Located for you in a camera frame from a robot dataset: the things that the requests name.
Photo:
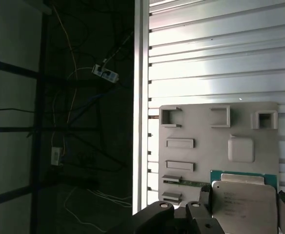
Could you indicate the silver green CPU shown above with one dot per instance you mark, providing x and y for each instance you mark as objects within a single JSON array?
[{"x": 242, "y": 204}]

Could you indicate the white power adapter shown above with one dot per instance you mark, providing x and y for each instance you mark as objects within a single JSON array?
[{"x": 55, "y": 156}]

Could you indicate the black metal table frame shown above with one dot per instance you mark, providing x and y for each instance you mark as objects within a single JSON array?
[{"x": 38, "y": 102}]

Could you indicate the white power strip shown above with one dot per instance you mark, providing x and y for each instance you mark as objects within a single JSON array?
[{"x": 106, "y": 73}]

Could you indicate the green RAM stick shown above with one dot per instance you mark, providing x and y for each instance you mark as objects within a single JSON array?
[{"x": 193, "y": 183}]

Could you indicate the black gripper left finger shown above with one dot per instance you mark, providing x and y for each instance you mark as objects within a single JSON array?
[{"x": 201, "y": 221}]

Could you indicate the grey parts rack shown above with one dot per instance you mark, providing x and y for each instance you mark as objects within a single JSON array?
[{"x": 206, "y": 151}]

